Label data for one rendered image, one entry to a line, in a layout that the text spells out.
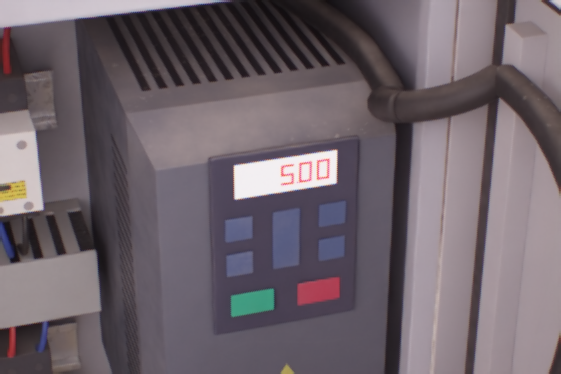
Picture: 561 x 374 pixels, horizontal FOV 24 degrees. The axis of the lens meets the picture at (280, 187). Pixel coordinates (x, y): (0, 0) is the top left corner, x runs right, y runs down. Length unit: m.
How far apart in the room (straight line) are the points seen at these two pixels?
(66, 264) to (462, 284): 0.22
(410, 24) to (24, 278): 0.25
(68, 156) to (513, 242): 0.28
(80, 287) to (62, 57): 0.13
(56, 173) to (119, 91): 0.16
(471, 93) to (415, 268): 0.12
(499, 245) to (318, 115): 0.10
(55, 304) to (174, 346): 0.12
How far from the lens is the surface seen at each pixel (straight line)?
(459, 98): 0.55
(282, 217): 0.61
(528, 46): 0.55
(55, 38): 0.73
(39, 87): 0.74
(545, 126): 0.53
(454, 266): 0.65
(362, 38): 0.64
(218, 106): 0.61
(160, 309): 0.63
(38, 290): 0.74
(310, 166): 0.60
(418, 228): 0.63
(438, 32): 0.59
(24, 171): 0.67
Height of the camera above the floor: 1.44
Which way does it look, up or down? 30 degrees down
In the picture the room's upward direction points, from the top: straight up
